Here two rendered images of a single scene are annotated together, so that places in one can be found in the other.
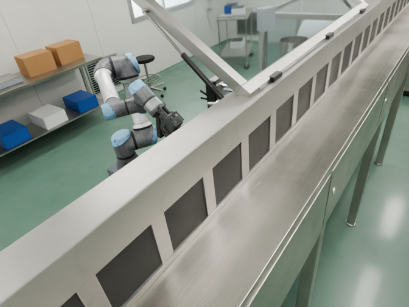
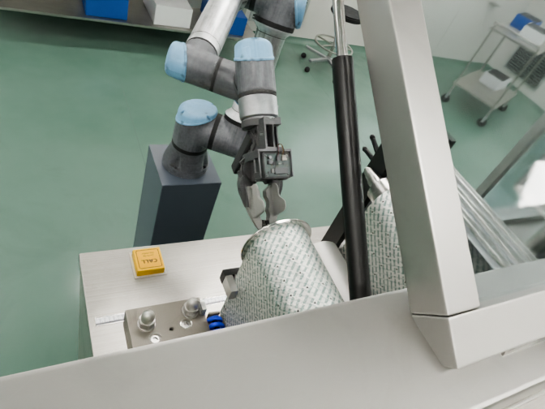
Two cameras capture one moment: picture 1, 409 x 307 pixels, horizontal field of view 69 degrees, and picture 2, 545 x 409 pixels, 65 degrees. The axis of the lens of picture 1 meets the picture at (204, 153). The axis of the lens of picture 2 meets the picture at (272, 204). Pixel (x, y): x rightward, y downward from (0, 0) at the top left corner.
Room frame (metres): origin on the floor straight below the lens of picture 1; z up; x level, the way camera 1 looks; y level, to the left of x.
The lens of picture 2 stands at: (0.50, -0.02, 1.86)
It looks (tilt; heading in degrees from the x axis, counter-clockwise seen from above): 42 degrees down; 9
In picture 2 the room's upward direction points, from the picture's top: 24 degrees clockwise
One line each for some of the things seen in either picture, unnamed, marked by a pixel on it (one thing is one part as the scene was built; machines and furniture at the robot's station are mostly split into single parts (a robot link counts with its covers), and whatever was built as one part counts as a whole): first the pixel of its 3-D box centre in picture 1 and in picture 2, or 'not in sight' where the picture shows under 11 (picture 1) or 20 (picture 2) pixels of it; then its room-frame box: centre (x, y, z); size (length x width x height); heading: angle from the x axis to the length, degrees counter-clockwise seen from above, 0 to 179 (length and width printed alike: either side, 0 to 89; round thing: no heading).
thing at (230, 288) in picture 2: not in sight; (229, 287); (1.02, 0.07, 1.13); 0.04 x 0.02 x 0.03; 49
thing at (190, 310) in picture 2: not in sight; (191, 305); (0.99, 0.13, 1.05); 0.04 x 0.04 x 0.04
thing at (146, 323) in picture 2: not in sight; (148, 318); (0.91, 0.18, 1.05); 0.04 x 0.04 x 0.04
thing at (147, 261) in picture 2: not in sight; (148, 260); (1.11, 0.31, 0.91); 0.07 x 0.07 x 0.02; 49
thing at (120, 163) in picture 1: (127, 159); (187, 152); (1.52, 0.47, 0.95); 0.15 x 0.15 x 0.10
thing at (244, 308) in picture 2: not in sight; (250, 340); (0.96, -0.02, 1.11); 0.23 x 0.01 x 0.18; 49
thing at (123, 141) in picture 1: (123, 142); (196, 124); (1.52, 0.47, 1.07); 0.13 x 0.12 x 0.14; 108
